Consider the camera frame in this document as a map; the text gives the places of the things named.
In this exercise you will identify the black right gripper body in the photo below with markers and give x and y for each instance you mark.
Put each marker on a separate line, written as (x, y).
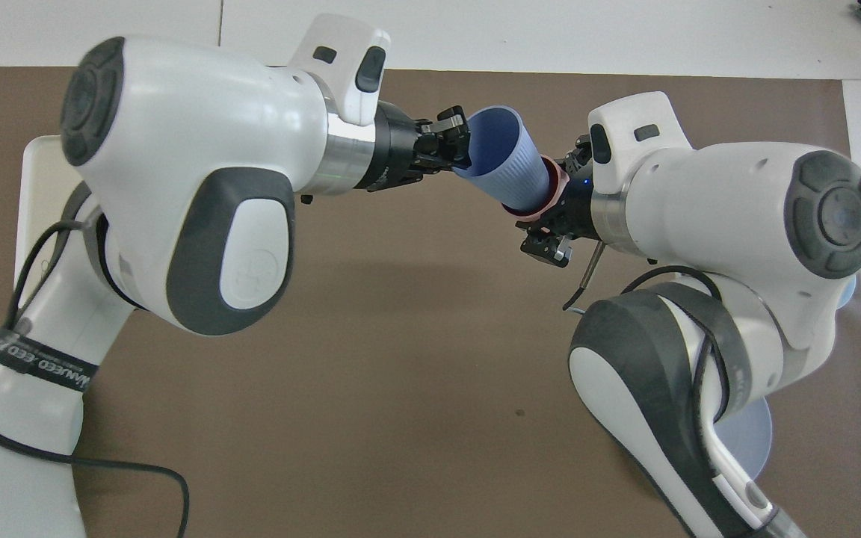
(578, 209)

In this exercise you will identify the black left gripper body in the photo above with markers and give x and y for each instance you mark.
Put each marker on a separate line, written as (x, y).
(397, 153)

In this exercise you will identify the pink cup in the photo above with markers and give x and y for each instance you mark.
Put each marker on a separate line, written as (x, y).
(556, 190)

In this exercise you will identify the blue ribbed cup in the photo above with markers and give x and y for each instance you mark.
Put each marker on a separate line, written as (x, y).
(501, 157)

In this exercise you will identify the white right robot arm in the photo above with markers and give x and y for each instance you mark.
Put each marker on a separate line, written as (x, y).
(722, 217)

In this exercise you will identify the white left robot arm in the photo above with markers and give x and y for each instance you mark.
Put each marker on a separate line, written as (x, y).
(191, 149)

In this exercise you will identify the cream rabbit print tray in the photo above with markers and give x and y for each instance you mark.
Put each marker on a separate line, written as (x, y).
(42, 187)

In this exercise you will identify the brown table mat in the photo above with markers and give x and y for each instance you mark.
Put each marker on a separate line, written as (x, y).
(415, 359)

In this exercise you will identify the light blue bowl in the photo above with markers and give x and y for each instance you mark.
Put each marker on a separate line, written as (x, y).
(847, 293)

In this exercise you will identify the blue round plate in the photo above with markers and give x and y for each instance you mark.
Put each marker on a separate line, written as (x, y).
(752, 441)

